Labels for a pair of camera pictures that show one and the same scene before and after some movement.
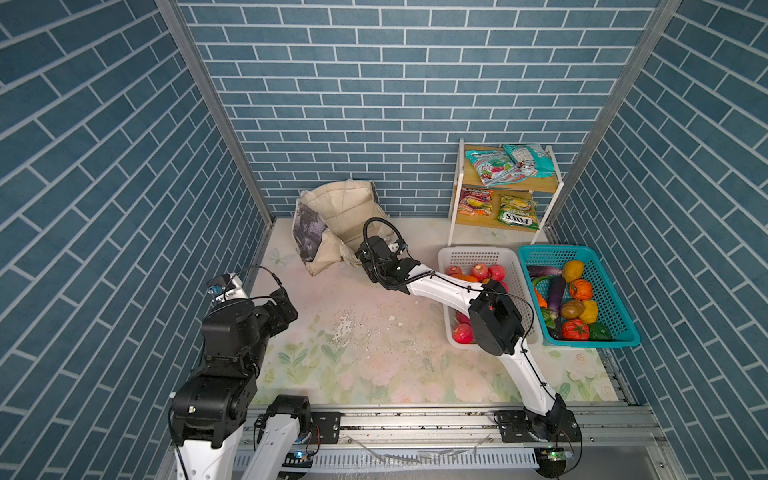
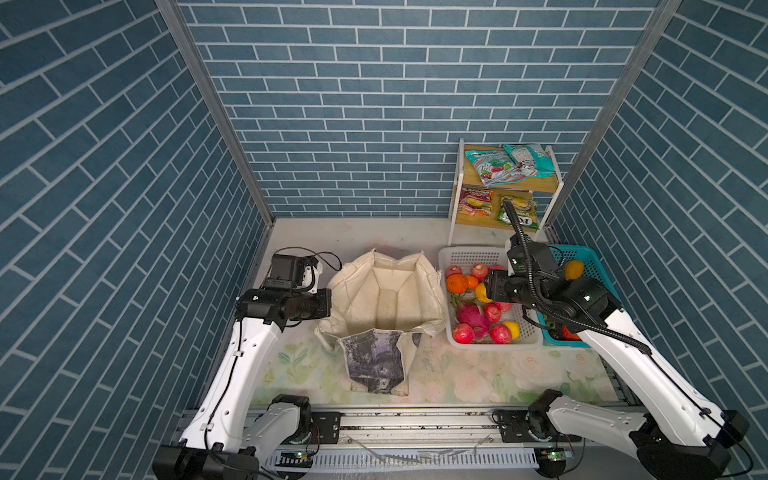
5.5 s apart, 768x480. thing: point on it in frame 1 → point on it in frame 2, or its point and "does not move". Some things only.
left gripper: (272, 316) → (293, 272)
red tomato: (575, 330) does not move
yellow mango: (572, 270) does not move
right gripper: (360, 252) → (494, 282)
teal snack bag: (532, 158) does not move
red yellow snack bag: (475, 202) does not move
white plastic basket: (460, 256) does not move
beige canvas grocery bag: (331, 221) → (379, 308)
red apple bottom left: (463, 333) does not move
